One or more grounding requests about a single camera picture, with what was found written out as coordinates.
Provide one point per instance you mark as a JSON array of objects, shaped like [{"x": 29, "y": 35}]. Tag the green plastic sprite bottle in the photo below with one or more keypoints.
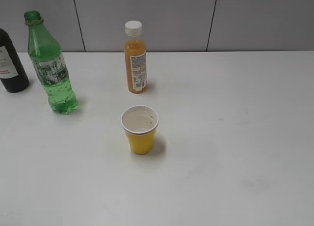
[{"x": 48, "y": 61}]

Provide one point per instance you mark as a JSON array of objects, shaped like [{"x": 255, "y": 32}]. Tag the dark glass wine bottle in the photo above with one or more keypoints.
[{"x": 12, "y": 73}]

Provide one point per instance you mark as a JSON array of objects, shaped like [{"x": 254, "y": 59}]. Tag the yellow paper cup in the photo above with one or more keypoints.
[{"x": 140, "y": 123}]

